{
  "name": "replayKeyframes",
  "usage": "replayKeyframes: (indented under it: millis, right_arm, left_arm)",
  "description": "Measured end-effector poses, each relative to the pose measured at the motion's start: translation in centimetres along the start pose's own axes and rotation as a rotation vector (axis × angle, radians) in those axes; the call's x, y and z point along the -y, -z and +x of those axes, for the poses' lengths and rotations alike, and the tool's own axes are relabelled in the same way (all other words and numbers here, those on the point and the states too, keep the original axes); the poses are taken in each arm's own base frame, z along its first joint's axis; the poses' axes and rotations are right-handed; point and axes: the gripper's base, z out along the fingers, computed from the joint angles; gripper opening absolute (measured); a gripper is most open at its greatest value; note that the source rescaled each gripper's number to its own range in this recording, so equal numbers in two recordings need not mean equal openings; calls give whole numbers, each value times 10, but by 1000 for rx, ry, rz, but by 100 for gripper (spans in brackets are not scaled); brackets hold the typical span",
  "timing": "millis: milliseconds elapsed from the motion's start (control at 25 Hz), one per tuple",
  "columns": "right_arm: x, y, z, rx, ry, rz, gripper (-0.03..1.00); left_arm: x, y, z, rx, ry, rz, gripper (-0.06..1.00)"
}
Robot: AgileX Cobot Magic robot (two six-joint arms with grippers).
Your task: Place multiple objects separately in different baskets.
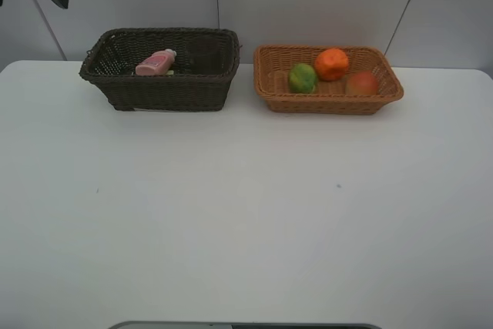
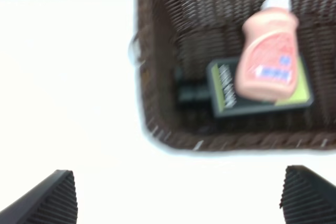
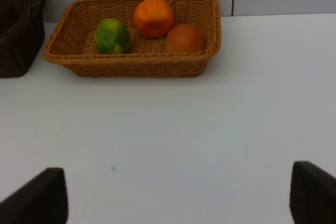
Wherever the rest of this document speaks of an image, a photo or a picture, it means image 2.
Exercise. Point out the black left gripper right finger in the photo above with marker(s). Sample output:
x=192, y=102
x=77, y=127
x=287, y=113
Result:
x=307, y=197

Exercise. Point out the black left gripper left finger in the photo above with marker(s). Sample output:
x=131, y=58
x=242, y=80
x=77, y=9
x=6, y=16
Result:
x=53, y=200

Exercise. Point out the pink lotion bottle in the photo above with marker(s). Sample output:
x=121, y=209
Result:
x=268, y=66

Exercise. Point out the dark green pump bottle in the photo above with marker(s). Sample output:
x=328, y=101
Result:
x=217, y=91

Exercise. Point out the dark brown wicker basket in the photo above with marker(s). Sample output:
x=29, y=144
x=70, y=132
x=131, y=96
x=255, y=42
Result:
x=178, y=38

